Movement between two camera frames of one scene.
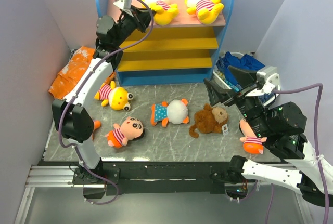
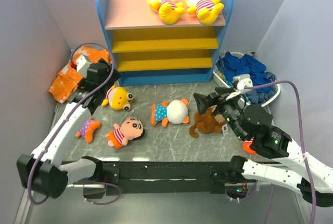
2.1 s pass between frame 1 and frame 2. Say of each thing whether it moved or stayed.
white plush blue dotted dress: stayed
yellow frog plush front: stayed
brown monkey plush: stayed
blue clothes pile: stayed
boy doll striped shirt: stayed
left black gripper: moved
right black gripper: moved
